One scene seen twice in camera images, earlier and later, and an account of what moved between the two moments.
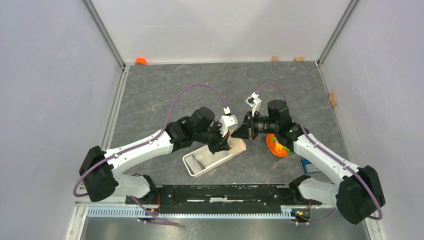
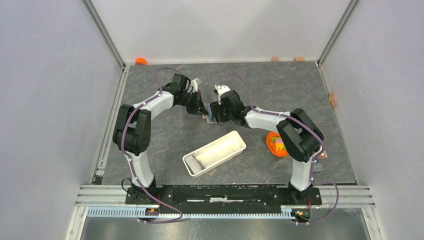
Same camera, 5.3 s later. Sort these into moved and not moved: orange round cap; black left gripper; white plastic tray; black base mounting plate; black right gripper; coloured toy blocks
Moved: black right gripper; black left gripper
Not moved: coloured toy blocks; orange round cap; white plastic tray; black base mounting plate
